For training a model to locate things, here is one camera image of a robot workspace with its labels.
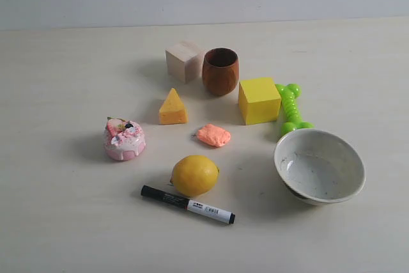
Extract light wooden cube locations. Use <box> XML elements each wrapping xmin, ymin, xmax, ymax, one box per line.
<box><xmin>165</xmin><ymin>41</ymin><xmax>205</xmax><ymax>83</ymax></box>

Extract green bone toy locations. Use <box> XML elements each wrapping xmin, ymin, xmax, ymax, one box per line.
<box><xmin>275</xmin><ymin>83</ymin><xmax>314</xmax><ymax>136</ymax></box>

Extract white ceramic bowl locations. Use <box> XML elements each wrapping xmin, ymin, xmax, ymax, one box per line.
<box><xmin>273</xmin><ymin>129</ymin><xmax>366</xmax><ymax>205</ymax></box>

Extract yellow lemon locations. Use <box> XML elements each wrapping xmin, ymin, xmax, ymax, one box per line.
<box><xmin>170</xmin><ymin>155</ymin><xmax>219</xmax><ymax>198</ymax></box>

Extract orange squishy lump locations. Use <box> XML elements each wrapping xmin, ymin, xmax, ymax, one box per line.
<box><xmin>192</xmin><ymin>123</ymin><xmax>231</xmax><ymax>148</ymax></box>

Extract black white marker pen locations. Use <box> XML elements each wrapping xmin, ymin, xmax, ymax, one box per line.
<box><xmin>141</xmin><ymin>185</ymin><xmax>236</xmax><ymax>224</ymax></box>

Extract yellow cheese wedge toy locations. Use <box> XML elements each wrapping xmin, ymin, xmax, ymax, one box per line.
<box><xmin>158</xmin><ymin>88</ymin><xmax>189</xmax><ymax>125</ymax></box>

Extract brown wooden cup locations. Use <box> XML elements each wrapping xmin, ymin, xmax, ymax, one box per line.
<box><xmin>202</xmin><ymin>47</ymin><xmax>239</xmax><ymax>97</ymax></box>

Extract yellow cube block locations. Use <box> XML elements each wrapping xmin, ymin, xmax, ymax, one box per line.
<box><xmin>238</xmin><ymin>77</ymin><xmax>281</xmax><ymax>125</ymax></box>

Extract pink cake toy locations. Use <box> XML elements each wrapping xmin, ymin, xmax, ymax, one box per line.
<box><xmin>104</xmin><ymin>117</ymin><xmax>146</xmax><ymax>161</ymax></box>

